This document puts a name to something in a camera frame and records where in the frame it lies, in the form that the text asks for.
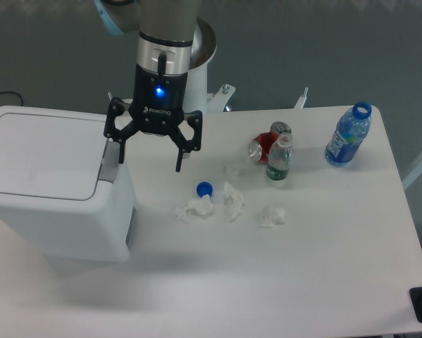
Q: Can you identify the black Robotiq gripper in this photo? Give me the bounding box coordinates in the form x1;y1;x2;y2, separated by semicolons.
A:
103;63;204;173

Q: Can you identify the white push-button trash can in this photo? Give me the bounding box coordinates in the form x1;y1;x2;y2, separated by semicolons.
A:
0;106;137;262

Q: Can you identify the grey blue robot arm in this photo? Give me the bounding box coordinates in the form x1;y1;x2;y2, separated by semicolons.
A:
95;1;203;171

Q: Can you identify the crushed red soda can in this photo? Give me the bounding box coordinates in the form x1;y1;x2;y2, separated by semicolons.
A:
248;121;292;163

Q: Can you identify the blue plastic bottle cap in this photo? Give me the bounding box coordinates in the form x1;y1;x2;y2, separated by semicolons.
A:
196;181;213;197

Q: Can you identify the crumpled white tissue left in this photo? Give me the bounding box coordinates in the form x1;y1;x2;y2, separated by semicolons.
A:
175;194;215;223

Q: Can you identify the crumpled white tissue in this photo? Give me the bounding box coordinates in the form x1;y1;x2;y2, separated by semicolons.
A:
259;206;286;228
175;194;215;223
223;182;244;223

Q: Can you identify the crumpled white tissue middle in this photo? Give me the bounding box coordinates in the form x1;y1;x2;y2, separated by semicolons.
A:
223;182;244;223

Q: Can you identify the clear green-label water bottle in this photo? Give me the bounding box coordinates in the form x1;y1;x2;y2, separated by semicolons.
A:
266;132;293;187

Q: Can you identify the crumpled white tissue right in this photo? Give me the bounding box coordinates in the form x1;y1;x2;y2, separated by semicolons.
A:
259;206;286;228

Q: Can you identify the blue sports drink bottle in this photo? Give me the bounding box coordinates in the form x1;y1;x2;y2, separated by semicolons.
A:
325;101;372;167

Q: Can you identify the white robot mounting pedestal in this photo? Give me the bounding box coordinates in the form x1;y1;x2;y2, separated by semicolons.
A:
106;18;237;116

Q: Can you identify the white table frame bracket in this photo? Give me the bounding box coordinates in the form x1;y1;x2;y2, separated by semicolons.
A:
294;87;309;109

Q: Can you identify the black floor cable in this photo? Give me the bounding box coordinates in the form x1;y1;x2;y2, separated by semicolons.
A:
0;91;24;106

